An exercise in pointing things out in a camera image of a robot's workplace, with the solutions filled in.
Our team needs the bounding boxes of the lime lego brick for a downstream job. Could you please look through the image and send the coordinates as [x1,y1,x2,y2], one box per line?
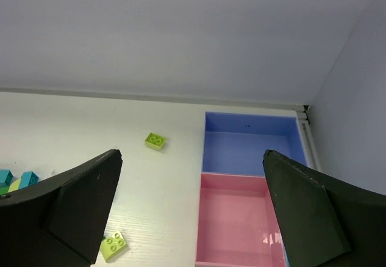
[145,133,166,151]
[100,231,128,263]

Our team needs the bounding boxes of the cyan lego brick stack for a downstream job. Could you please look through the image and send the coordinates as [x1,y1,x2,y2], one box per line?
[0,169,13,188]

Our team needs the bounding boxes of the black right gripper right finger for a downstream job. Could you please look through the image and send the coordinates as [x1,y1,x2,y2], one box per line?
[263,150,385,266]

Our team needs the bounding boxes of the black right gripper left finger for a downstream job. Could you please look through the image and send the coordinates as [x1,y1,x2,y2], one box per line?
[1,149,122,266]

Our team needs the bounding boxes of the blue plastic bin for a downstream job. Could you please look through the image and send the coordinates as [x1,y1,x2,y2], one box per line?
[202,112,308,176]

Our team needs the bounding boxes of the pink plastic bin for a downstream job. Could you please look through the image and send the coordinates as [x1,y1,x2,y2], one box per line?
[195,173,288,266]

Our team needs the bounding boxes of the cyan yellow lego stack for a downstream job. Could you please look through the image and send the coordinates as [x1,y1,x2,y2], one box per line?
[8,171,39,192]

